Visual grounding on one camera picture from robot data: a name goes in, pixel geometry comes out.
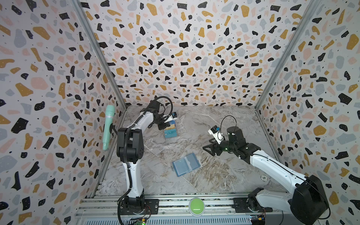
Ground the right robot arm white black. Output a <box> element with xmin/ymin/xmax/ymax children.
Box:
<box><xmin>203</xmin><ymin>126</ymin><xmax>330</xmax><ymax>225</ymax></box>

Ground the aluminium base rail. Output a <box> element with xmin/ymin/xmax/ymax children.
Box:
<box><xmin>76</xmin><ymin>193</ymin><xmax>279</xmax><ymax>218</ymax></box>

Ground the black corrugated cable hose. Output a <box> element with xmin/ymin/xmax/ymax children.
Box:
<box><xmin>117</xmin><ymin>96</ymin><xmax>174</xmax><ymax>225</ymax></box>

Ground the clear box with cards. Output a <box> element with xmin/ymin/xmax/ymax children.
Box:
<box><xmin>164</xmin><ymin>121</ymin><xmax>178</xmax><ymax>139</ymax></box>

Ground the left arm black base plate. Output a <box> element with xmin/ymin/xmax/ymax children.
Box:
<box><xmin>118</xmin><ymin>197</ymin><xmax>159</xmax><ymax>216</ymax></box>

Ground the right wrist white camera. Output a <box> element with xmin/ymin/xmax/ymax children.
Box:
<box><xmin>208</xmin><ymin>125</ymin><xmax>224</xmax><ymax>144</ymax></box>

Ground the white ventilated cable duct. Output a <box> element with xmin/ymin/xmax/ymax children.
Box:
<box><xmin>82</xmin><ymin>215</ymin><xmax>252</xmax><ymax>225</ymax></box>

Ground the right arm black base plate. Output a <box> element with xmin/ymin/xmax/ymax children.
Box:
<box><xmin>232</xmin><ymin>197</ymin><xmax>273</xmax><ymax>213</ymax></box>

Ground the mint green microphone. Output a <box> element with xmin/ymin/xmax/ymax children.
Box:
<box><xmin>102</xmin><ymin>105</ymin><xmax>115</xmax><ymax>151</ymax></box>

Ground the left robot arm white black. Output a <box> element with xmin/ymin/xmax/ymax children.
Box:
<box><xmin>116</xmin><ymin>96</ymin><xmax>173</xmax><ymax>214</ymax></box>

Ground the green push button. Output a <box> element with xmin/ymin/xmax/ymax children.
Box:
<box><xmin>188</xmin><ymin>197</ymin><xmax>205</xmax><ymax>217</ymax></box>

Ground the black microphone stand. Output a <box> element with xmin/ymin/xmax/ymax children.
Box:
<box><xmin>109</xmin><ymin>123</ymin><xmax>118</xmax><ymax>136</ymax></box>

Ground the blue leather card holder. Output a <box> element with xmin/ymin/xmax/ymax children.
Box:
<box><xmin>172</xmin><ymin>153</ymin><xmax>201</xmax><ymax>177</ymax></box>

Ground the orange credit card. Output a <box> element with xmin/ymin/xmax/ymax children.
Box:
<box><xmin>166</xmin><ymin>124</ymin><xmax>176</xmax><ymax>130</ymax></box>

